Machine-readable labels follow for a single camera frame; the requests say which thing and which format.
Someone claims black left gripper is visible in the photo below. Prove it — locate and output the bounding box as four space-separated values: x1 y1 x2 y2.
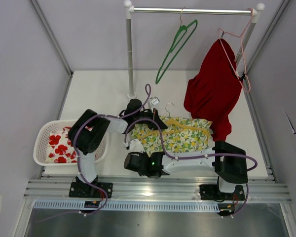
133 108 167 130

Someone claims yellow clothes hanger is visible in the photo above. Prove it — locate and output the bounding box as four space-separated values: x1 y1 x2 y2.
131 116 212 140

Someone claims lemon print skirt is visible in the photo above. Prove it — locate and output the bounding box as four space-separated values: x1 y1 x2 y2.
130 129 211 156

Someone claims red poppy print cloth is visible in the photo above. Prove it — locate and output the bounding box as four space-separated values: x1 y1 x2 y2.
45 126 77 164

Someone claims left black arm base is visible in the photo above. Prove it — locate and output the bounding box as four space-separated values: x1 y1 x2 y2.
69 177 113 198

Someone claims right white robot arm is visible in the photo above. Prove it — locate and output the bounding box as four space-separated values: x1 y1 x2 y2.
124 141 248 199

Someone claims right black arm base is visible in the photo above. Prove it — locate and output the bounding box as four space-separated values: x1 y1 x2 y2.
199 184 245 202

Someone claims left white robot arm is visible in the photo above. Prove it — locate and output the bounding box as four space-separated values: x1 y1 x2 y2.
68 99 168 198

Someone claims red skirt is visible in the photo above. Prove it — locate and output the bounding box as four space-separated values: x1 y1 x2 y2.
184 39 242 142

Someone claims green clothes hanger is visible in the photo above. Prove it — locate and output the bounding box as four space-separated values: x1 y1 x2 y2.
155 11 198 84

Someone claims pink clothes hanger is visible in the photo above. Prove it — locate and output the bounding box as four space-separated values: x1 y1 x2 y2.
217 8 254 93

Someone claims white perforated plastic basket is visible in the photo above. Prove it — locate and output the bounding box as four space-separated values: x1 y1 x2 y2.
33 119 109 166

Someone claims white metal clothes rack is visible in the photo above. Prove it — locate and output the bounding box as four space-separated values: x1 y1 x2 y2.
123 0 265 99

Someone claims aluminium mounting rail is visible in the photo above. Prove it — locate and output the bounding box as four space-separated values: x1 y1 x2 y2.
24 176 291 202

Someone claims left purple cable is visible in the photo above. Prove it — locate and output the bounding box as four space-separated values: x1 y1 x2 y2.
73 83 152 198

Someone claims white slotted cable duct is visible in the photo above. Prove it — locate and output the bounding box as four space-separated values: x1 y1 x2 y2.
33 199 220 213

